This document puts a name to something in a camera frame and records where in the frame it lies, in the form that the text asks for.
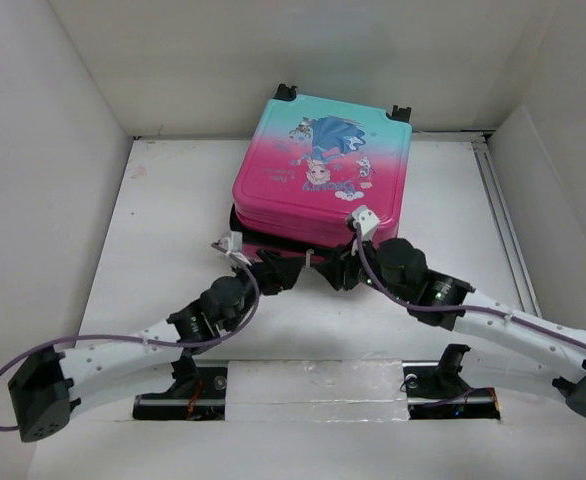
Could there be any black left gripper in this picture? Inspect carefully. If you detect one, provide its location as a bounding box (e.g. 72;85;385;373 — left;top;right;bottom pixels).
223;248;301;332

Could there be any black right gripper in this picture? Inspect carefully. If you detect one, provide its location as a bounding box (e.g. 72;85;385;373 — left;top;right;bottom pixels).
314;232;410;304

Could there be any pink and teal suitcase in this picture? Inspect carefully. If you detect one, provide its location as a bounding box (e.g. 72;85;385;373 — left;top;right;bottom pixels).
229;83;412;257

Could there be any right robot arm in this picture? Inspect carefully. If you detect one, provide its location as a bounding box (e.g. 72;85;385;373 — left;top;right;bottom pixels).
313;238;586;418

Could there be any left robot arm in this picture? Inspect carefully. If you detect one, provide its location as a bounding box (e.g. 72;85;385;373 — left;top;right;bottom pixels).
8;250;305;443

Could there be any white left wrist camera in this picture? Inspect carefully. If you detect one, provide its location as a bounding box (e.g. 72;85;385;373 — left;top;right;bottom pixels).
211;231;251;265

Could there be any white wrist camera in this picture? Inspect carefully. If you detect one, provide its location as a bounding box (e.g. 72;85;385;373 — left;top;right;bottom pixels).
211;231;251;265
346;205;380;241

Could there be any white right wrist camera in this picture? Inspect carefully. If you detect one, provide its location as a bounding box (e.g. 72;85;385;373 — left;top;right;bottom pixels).
346;205;380;241

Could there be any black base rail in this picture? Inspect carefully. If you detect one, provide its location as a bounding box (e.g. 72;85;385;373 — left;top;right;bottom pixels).
132;360;501;423

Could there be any aluminium frame rail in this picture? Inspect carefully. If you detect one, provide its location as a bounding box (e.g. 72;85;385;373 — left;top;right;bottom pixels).
413;130;541;314

